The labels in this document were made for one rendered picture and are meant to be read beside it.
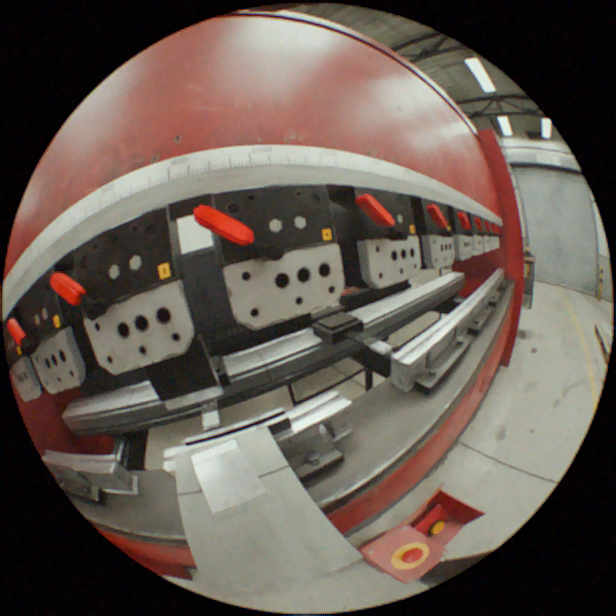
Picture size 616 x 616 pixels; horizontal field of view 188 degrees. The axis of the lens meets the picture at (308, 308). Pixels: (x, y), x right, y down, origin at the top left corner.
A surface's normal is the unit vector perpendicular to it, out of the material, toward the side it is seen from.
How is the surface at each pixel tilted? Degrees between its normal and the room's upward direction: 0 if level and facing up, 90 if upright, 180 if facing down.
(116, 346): 90
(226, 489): 0
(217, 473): 0
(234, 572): 0
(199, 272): 90
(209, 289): 90
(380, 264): 90
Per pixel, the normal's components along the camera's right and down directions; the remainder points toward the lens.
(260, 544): -0.17, -0.95
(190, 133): 0.46, 0.18
